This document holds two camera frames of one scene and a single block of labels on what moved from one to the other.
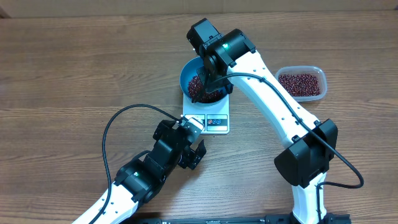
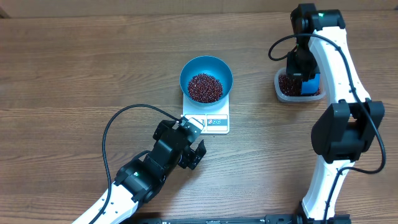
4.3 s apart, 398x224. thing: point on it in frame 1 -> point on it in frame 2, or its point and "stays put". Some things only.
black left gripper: [193, 157] stays put
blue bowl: [189, 70] stays put
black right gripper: [208, 79] -> [295, 72]
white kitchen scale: [216, 119] stays put
